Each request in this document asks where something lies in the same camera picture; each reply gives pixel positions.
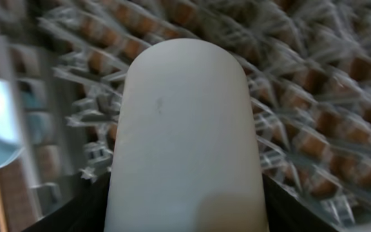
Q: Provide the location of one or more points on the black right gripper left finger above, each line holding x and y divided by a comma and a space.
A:
85, 213

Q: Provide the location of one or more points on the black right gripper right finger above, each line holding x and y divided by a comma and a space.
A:
286, 214

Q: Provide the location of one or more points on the white cup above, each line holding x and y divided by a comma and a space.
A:
186, 156

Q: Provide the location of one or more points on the grey dishwasher rack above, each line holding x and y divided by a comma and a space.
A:
308, 66

